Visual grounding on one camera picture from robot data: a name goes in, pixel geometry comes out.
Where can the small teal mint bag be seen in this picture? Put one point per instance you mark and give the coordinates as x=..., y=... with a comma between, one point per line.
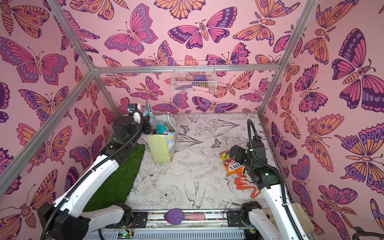
x=147, y=109

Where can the green artificial grass mat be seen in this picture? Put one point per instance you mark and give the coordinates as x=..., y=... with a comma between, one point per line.
x=119, y=184

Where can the white wire basket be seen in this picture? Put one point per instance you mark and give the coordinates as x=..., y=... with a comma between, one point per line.
x=194, y=76

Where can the purple tool in basket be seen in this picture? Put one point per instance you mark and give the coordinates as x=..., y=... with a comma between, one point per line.
x=201, y=78

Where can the beige leather glove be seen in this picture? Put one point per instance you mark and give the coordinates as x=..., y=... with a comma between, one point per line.
x=302, y=217

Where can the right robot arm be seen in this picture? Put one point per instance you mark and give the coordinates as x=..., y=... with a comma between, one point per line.
x=272, y=187

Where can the red coated garden glove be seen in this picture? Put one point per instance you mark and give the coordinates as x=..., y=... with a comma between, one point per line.
x=243, y=185

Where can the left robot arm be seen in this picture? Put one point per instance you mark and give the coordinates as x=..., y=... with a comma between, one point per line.
x=65, y=219

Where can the orange Fox's fruits bag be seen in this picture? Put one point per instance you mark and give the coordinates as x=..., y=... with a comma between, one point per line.
x=232, y=167

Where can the purple trowel pink handle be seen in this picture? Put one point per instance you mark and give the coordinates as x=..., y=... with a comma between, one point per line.
x=176, y=216

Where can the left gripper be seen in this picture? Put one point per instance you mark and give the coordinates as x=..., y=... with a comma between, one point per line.
x=143, y=124

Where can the teal mint candy bag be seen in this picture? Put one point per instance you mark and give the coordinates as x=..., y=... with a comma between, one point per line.
x=163, y=129

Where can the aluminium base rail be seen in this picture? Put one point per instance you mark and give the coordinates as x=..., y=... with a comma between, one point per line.
x=221, y=224

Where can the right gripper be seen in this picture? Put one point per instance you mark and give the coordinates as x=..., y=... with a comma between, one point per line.
x=237, y=153

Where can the white paper bag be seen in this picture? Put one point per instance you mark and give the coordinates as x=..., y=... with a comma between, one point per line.
x=162, y=147

